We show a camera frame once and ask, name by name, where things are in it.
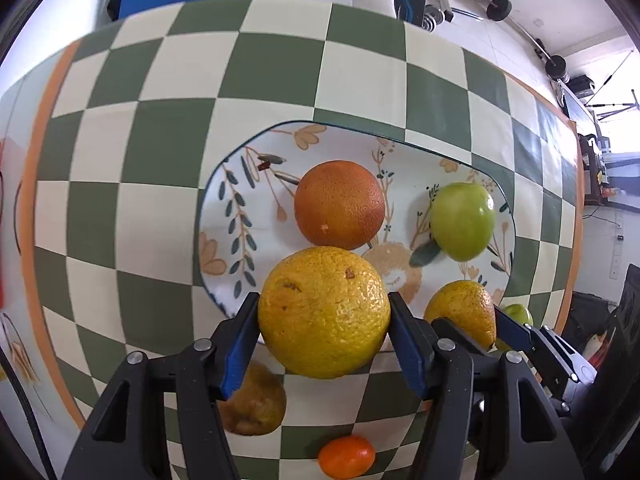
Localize black tripod stand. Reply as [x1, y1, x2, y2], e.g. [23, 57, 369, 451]
[585, 50, 640, 121]

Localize black treadmill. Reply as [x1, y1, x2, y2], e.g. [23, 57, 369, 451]
[557, 76, 597, 133]

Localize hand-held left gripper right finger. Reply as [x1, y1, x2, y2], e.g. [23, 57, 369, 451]
[387, 291, 586, 480]

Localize bright orange tangerine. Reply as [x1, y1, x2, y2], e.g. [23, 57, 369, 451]
[318, 435, 376, 479]

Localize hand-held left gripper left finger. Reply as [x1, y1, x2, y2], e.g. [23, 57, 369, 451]
[61, 291, 261, 480]

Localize black cable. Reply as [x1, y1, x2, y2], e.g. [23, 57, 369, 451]
[0, 347, 57, 480]

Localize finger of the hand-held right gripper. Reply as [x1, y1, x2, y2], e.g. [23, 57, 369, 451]
[492, 305, 551, 361]

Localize small dumbbell plates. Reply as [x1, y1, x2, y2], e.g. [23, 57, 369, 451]
[421, 4, 453, 31]

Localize floral oval plate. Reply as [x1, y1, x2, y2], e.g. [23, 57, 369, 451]
[198, 120, 517, 347]

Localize black storage rack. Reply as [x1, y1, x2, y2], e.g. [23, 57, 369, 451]
[577, 134, 626, 206]

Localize dark reddish orange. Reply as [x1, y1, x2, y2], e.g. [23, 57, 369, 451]
[294, 160, 387, 251]

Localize brown mottled fruit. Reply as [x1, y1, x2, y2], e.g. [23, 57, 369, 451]
[216, 360, 287, 436]

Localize green white checkered tablecloth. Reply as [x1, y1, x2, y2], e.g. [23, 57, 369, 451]
[15, 0, 586, 480]

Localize large yellow orange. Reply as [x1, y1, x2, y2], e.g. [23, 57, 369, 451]
[257, 246, 392, 380]

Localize small yellow orange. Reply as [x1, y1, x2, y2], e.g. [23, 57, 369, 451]
[423, 280, 498, 352]

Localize floor barbell with black plates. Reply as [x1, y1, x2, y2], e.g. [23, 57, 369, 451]
[487, 0, 571, 81]

